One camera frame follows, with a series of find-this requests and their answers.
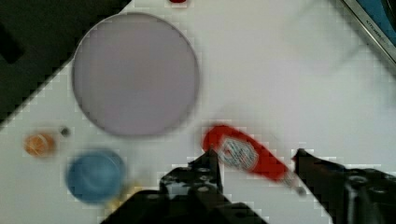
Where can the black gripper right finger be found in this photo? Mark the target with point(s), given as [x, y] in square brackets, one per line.
[349, 196]

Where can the orange slice toy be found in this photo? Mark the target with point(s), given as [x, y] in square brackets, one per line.
[39, 144]

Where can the blue bowl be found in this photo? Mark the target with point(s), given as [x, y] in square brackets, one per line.
[95, 177]

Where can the red felt ketchup bottle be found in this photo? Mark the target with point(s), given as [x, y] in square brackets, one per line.
[242, 152]

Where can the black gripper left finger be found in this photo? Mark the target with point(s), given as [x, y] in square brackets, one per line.
[187, 195]

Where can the yellow plush toy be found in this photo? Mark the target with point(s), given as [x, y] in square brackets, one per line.
[126, 193]

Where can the large lilac round plate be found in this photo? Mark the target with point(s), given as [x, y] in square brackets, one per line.
[135, 75]

